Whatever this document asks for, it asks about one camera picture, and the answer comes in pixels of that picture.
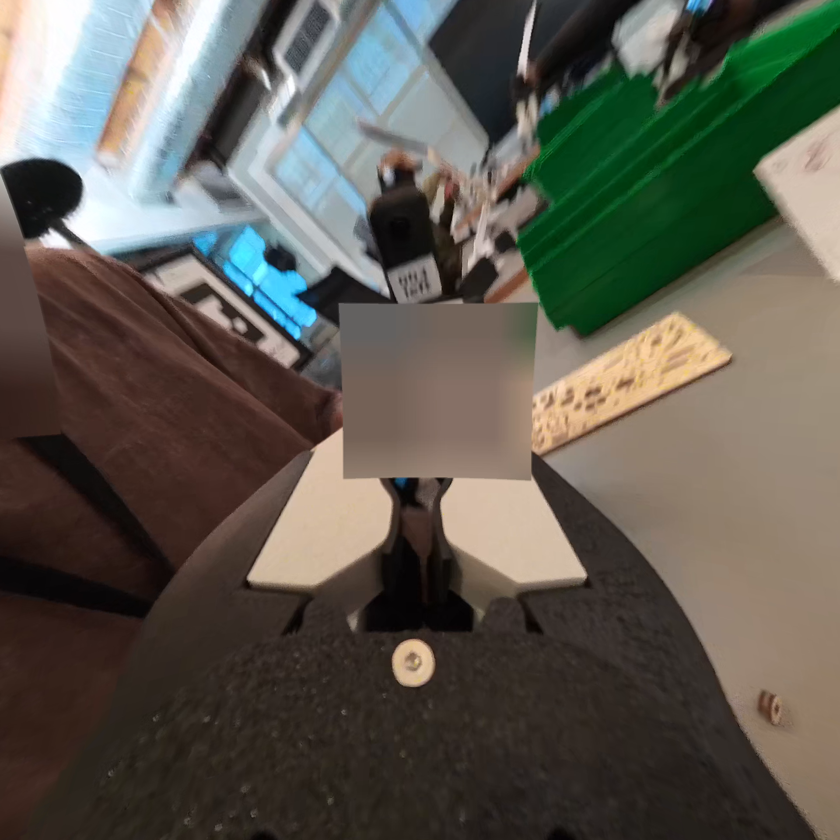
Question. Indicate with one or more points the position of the black white marker board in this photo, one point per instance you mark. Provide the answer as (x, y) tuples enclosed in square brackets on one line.
[(223, 308)]

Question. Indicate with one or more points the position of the white upright pole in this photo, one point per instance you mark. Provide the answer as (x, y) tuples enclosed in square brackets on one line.
[(525, 39)]

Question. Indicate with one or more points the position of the wooden puzzle sheet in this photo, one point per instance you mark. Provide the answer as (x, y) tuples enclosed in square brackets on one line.
[(630, 380)]

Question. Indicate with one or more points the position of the black round fuzzy object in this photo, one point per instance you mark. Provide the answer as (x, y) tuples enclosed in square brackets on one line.
[(39, 190)]

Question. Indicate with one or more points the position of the green plastic bin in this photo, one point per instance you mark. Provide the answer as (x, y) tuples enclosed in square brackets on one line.
[(656, 216), (577, 124)]

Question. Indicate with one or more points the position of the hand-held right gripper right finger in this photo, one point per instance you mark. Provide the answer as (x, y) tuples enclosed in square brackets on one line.
[(518, 538)]

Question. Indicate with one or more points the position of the white board with wooden parts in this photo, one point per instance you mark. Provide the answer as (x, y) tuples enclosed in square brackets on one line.
[(807, 197)]

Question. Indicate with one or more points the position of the black screen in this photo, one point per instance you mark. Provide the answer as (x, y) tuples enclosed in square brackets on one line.
[(485, 65)]

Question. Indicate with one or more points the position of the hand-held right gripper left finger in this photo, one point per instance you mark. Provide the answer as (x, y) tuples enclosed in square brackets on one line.
[(302, 538)]

